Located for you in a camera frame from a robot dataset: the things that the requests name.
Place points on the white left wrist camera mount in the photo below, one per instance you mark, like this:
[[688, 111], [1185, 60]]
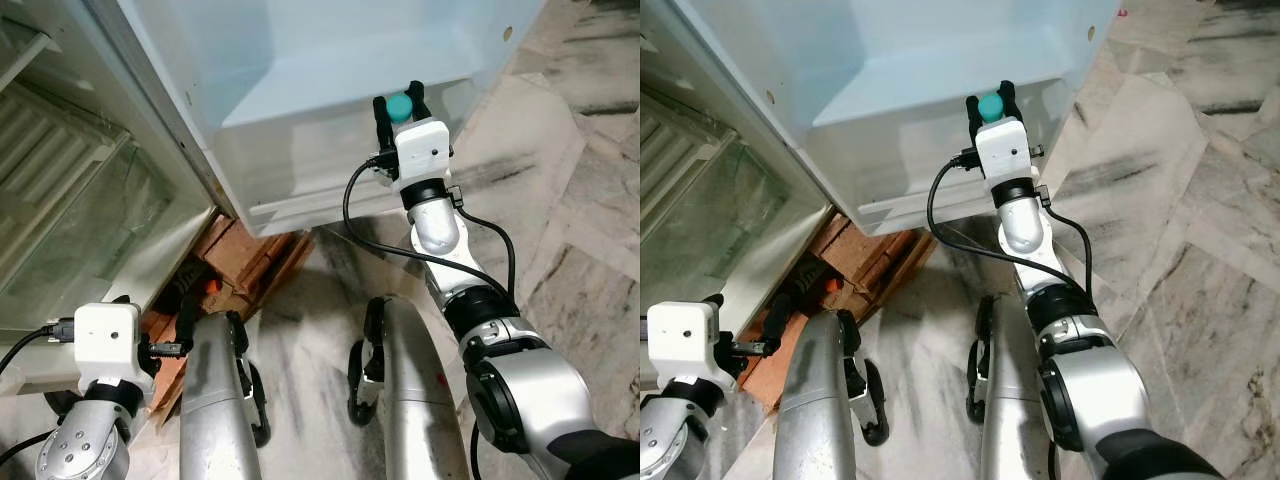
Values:
[[680, 345], [105, 340]]

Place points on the teal ball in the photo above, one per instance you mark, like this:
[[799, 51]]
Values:
[[400, 107], [990, 106]]

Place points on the red brick fridge base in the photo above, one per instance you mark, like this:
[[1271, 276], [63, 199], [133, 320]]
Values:
[[260, 250], [870, 255]]

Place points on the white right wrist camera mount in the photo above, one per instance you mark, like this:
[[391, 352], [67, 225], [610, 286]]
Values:
[[1005, 150], [422, 152]]

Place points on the white fridge cabinet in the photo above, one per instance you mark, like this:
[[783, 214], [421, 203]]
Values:
[[720, 90], [120, 80]]

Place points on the white ribbed fridge drawer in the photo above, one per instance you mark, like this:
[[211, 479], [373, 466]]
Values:
[[50, 150], [680, 150]]

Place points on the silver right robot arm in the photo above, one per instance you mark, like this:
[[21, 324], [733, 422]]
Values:
[[1100, 400], [530, 400]]

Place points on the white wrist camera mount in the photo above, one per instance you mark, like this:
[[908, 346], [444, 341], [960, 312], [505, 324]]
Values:
[[680, 345], [105, 340], [422, 152], [1005, 150]]

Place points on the white fridge door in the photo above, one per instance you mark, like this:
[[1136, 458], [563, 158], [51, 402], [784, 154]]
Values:
[[330, 60], [920, 50]]

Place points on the glass fridge shelf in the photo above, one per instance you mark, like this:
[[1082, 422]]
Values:
[[110, 230], [730, 230]]

